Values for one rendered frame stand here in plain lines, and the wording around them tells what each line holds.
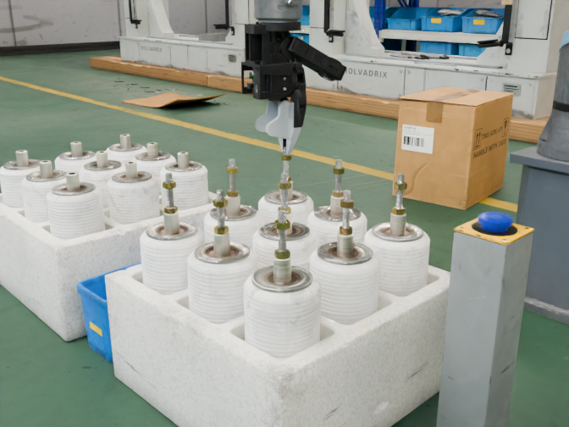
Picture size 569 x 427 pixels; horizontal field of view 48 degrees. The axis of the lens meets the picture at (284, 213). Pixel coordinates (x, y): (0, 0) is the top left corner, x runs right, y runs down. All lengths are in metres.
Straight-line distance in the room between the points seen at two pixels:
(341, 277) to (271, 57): 0.38
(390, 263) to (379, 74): 2.51
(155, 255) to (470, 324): 0.44
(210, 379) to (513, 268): 0.40
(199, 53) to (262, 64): 3.55
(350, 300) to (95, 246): 0.51
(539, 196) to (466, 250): 0.50
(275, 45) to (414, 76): 2.25
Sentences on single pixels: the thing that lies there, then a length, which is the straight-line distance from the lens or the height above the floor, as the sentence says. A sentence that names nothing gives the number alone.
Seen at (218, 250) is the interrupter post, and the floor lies 0.26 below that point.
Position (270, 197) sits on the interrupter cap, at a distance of 1.10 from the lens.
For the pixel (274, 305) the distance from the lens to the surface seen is 0.76.
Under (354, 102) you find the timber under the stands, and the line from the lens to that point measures 3.41.
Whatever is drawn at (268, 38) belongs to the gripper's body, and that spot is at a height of 0.52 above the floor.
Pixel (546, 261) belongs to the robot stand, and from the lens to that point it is 1.31.
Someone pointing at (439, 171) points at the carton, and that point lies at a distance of 1.91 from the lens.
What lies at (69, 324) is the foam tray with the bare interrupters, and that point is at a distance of 1.20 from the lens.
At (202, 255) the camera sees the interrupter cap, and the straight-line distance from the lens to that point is 0.86.
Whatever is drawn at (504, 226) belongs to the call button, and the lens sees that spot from 0.80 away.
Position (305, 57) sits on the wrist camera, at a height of 0.49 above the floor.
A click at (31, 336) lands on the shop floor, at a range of 1.26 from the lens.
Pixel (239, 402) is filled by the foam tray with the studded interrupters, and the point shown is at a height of 0.11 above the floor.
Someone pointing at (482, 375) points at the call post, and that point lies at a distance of 0.86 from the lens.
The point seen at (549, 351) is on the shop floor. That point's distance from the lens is 1.22.
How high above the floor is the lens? 0.58
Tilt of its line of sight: 19 degrees down
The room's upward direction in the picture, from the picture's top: straight up
